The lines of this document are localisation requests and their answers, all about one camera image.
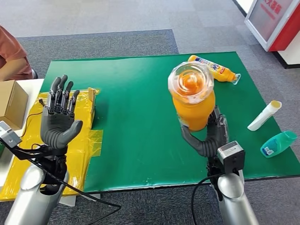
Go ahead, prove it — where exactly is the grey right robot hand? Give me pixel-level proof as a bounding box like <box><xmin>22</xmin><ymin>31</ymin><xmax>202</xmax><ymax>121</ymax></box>
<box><xmin>180</xmin><ymin>105</ymin><xmax>229</xmax><ymax>158</ymax></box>

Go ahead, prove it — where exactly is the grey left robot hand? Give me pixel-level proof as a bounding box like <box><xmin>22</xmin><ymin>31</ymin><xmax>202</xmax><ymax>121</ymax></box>
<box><xmin>40</xmin><ymin>74</ymin><xmax>83</xmax><ymax>150</ymax></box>

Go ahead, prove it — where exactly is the orange bottle with clear cap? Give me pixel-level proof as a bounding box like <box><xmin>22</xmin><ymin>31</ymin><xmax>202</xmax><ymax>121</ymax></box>
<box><xmin>187</xmin><ymin>55</ymin><xmax>241</xmax><ymax>86</ymax></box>
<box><xmin>167</xmin><ymin>61</ymin><xmax>216</xmax><ymax>132</ymax></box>

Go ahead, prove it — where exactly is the white tube bottle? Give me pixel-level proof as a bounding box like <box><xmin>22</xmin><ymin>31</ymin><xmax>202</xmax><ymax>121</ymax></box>
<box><xmin>247</xmin><ymin>100</ymin><xmax>282</xmax><ymax>132</ymax></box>

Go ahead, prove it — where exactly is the teal plastic bottle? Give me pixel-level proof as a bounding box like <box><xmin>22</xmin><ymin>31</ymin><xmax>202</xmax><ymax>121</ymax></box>
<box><xmin>260</xmin><ymin>130</ymin><xmax>298</xmax><ymax>158</ymax></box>

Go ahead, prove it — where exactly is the yellow plastic-wrapped tray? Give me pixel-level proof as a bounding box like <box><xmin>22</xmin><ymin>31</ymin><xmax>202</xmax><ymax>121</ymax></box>
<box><xmin>0</xmin><ymin>88</ymin><xmax>104</xmax><ymax>202</ymax></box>

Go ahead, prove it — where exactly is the white side table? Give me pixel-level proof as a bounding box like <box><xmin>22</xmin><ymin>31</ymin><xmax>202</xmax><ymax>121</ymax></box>
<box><xmin>0</xmin><ymin>78</ymin><xmax>45</xmax><ymax>187</ymax></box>

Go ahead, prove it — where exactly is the brown cardboard box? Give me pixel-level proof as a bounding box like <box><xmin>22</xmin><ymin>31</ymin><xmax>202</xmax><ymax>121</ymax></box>
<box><xmin>0</xmin><ymin>80</ymin><xmax>29</xmax><ymax>131</ymax></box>

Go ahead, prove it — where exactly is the green table mat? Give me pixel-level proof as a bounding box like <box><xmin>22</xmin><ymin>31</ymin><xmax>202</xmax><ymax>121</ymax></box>
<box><xmin>40</xmin><ymin>51</ymin><xmax>300</xmax><ymax>193</ymax></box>

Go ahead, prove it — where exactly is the red and white sign stand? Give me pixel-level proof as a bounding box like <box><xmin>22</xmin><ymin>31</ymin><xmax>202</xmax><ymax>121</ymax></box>
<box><xmin>243</xmin><ymin>0</ymin><xmax>300</xmax><ymax>53</ymax></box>

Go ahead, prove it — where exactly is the thin black plug cable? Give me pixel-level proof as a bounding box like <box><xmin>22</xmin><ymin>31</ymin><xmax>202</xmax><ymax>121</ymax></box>
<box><xmin>20</xmin><ymin>98</ymin><xmax>46</xmax><ymax>139</ymax></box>

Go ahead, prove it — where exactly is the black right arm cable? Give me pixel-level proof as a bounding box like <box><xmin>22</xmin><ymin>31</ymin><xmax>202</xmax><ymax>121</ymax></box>
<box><xmin>191</xmin><ymin>173</ymin><xmax>226</xmax><ymax>225</ymax></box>

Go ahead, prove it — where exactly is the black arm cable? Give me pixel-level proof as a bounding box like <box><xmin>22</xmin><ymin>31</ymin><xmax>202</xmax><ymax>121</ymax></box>
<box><xmin>191</xmin><ymin>173</ymin><xmax>226</xmax><ymax>225</ymax></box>
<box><xmin>28</xmin><ymin>157</ymin><xmax>121</xmax><ymax>225</ymax></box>

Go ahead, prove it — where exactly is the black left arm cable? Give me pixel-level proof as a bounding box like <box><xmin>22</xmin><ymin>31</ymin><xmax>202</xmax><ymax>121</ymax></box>
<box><xmin>28</xmin><ymin>157</ymin><xmax>121</xmax><ymax>225</ymax></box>

